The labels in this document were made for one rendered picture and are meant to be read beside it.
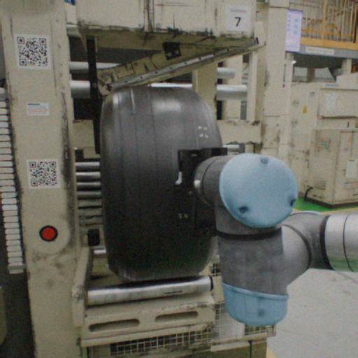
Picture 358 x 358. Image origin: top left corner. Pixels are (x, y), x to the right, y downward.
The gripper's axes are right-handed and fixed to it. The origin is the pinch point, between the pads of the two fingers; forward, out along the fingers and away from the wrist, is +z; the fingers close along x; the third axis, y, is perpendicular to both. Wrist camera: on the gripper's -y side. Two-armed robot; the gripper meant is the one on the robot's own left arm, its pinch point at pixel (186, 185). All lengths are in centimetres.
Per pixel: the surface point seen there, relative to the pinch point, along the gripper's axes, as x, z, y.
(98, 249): 21, 45, -25
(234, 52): -34, 55, 47
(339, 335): -123, 103, -110
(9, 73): 37.9, 17.2, 26.5
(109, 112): 15.4, 11.3, 17.0
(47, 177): 31.4, 20.2, 1.8
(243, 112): -452, 984, 168
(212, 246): -7.4, 5.8, -15.4
